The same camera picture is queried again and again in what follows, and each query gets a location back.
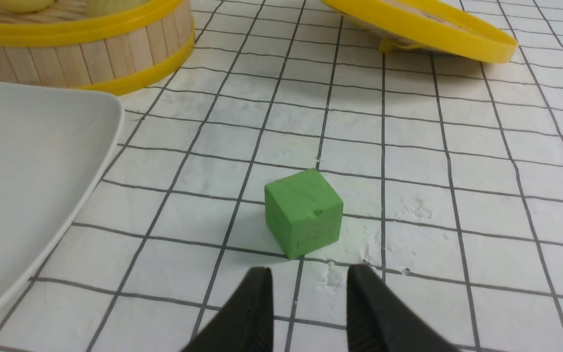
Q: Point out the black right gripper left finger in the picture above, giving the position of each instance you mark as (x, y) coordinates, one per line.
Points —
(246, 322)

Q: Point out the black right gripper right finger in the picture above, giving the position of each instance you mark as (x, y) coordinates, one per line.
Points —
(378, 321)

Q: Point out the white square plate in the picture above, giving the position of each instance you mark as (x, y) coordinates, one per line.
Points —
(55, 144)

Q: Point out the green foam cube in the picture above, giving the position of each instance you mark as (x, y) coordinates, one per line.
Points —
(303, 212)

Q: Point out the yellow rimmed steamer lid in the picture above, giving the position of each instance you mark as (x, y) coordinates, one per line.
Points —
(428, 25)

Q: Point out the bamboo steamer basket yellow rim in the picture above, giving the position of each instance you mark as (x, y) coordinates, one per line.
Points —
(61, 47)

